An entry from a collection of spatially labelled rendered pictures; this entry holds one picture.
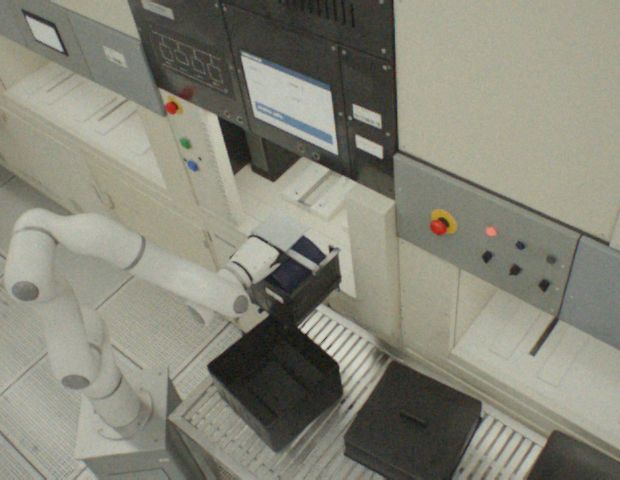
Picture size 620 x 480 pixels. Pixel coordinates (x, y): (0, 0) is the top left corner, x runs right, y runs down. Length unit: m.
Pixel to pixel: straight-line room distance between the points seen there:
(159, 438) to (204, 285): 0.68
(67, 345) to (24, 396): 1.59
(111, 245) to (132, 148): 1.35
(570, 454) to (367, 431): 0.53
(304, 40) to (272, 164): 1.00
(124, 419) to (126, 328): 1.26
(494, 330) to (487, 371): 0.14
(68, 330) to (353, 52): 0.96
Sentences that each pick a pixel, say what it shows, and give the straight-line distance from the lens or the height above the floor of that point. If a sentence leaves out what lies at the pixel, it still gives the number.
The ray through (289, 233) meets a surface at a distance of 1.84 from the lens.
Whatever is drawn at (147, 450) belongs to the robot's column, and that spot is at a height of 0.76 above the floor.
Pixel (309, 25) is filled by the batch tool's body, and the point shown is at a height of 1.82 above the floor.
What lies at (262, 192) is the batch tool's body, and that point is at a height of 0.87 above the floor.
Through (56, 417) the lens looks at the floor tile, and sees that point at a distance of 3.30.
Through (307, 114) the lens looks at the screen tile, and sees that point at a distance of 1.72.
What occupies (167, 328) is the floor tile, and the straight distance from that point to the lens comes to 3.34.
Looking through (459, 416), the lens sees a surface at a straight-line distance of 1.99.
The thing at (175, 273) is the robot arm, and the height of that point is 1.40.
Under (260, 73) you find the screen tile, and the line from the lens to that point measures 1.76.
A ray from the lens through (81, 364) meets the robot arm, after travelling 1.88.
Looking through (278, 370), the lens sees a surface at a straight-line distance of 2.19.
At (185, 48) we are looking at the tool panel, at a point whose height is 1.61.
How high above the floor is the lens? 2.64
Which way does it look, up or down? 49 degrees down
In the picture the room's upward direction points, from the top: 11 degrees counter-clockwise
